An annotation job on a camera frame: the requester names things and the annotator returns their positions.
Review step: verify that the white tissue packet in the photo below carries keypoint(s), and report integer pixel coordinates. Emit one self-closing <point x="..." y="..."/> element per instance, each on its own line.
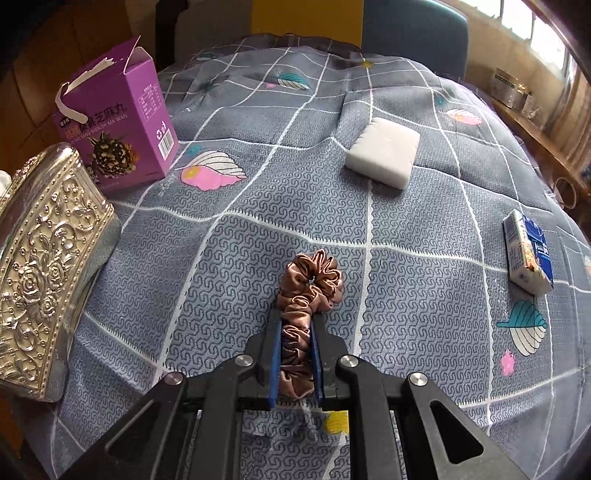
<point x="383" y="152"/>

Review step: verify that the brown satin scrunchie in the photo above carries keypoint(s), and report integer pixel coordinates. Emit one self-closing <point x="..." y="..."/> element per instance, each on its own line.
<point x="300" y="304"/>

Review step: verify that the purple cardboard box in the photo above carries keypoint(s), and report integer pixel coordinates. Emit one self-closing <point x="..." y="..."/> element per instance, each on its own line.
<point x="115" y="124"/>

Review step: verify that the metal tin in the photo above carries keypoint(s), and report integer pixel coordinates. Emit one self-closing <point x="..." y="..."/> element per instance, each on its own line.
<point x="510" y="87"/>

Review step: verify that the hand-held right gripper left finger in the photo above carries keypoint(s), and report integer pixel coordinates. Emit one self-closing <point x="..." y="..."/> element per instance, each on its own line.
<point x="275" y="364"/>

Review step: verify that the blue headboard panel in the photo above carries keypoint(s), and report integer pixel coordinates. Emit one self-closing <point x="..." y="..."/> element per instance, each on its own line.
<point x="415" y="32"/>

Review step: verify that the wooden windowsill ledge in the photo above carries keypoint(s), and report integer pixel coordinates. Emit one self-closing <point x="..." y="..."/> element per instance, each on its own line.
<point x="545" y="147"/>

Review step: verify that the blue tissue packet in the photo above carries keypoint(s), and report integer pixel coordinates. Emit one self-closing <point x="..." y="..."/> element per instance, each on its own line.
<point x="528" y="251"/>

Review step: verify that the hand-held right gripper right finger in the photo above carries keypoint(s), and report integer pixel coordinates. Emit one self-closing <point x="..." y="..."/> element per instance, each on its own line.
<point x="316" y="364"/>

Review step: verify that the white tissue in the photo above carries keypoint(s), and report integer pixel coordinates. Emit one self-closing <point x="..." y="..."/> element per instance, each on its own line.
<point x="3" y="181"/>

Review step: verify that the yellow headboard panel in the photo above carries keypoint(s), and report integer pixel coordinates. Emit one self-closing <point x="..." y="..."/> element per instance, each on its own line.
<point x="304" y="21"/>

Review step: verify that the grey checked bedsheet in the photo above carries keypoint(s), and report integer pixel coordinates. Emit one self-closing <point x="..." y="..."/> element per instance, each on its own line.
<point x="231" y="254"/>

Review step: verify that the silver ornate tissue box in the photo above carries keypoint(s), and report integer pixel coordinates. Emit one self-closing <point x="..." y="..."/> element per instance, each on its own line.
<point x="41" y="272"/>

